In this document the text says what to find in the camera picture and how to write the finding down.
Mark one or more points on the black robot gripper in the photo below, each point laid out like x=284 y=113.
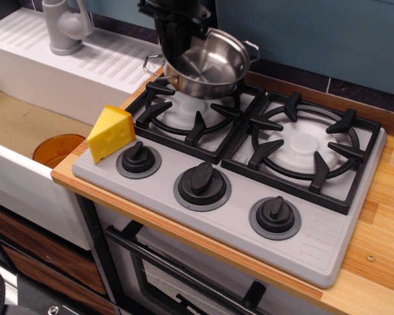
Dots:
x=175 y=22

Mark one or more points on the stainless steel pot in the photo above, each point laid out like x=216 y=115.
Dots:
x=211 y=68

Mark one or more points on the yellow toy cheese wedge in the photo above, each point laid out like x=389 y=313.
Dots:
x=113 y=130

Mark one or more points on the black left stove knob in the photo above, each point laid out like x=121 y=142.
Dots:
x=138 y=162

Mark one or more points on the black stove knob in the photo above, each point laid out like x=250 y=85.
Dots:
x=202 y=188
x=138 y=162
x=275 y=219

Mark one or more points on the black middle stove knob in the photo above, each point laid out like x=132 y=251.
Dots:
x=202 y=188

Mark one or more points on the grey toy stove top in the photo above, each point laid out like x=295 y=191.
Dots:
x=315 y=253

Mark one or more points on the black right stove knob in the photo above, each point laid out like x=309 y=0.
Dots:
x=275 y=219

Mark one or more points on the black left burner grate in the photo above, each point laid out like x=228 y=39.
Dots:
x=197 y=127

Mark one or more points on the black burner grate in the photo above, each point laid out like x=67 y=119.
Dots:
x=315 y=153
x=197 y=127

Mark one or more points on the grey toy faucet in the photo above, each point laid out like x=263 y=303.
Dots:
x=66 y=29

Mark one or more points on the white toy sink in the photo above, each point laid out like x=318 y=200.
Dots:
x=43 y=95

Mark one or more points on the black right burner grate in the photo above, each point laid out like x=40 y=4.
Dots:
x=315 y=153

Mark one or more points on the wooden drawer fronts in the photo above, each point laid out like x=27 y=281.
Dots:
x=53 y=262

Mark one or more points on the oven door with black handle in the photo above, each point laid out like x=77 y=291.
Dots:
x=171 y=278

